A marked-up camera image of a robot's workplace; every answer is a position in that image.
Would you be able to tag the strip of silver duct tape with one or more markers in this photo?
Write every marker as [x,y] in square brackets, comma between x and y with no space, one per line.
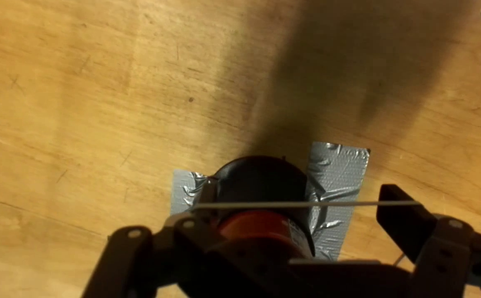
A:
[186,188]
[337,178]

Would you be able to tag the jar with black lid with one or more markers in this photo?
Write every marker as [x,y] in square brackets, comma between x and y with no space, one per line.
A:
[261,186]

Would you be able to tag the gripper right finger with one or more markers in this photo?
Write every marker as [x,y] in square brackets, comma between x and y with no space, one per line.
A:
[443,244]

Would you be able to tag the thin pale rubber band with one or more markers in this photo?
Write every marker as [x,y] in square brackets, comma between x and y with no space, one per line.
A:
[327,204]

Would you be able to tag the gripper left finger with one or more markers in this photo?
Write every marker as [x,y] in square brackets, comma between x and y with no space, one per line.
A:
[131,252]

